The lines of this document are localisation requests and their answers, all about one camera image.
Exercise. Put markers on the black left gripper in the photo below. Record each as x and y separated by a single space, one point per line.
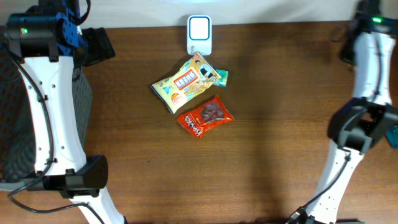
102 47

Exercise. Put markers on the yellow wet wipes pack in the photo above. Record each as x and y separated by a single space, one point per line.
194 77

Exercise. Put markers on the green small box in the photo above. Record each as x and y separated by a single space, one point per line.
222 82

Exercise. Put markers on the red snack bag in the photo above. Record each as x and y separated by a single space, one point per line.
205 117

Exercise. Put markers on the teal blue bottle pouch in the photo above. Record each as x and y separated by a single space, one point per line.
392 136

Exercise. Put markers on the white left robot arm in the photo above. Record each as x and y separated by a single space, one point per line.
47 45

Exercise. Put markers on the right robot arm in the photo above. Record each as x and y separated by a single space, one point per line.
359 125

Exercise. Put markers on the white barcode scanner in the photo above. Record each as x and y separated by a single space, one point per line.
199 35

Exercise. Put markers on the grey plastic basket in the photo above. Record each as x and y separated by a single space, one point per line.
17 132

